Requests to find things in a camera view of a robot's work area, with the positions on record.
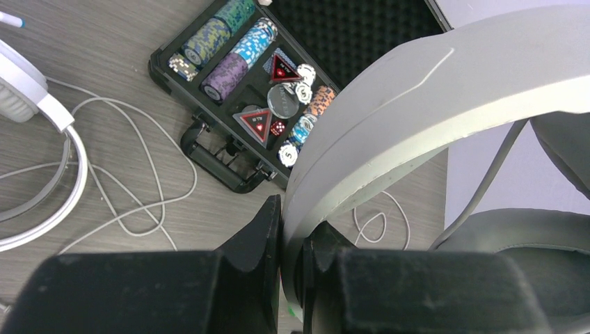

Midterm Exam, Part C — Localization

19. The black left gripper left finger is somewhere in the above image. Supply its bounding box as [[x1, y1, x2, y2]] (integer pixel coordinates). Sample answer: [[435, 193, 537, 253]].
[[1, 196, 281, 333]]

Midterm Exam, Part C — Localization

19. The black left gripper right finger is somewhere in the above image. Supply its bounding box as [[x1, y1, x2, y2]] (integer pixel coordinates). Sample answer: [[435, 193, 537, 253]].
[[301, 222, 549, 333]]

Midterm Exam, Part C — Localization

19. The black poker chip case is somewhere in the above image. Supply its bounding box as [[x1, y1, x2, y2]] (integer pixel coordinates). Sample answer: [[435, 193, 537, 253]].
[[148, 1, 449, 193]]

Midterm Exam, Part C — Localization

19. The white gaming headset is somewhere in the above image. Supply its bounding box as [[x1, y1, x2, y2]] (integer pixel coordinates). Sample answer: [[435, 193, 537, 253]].
[[281, 4, 589, 333]]

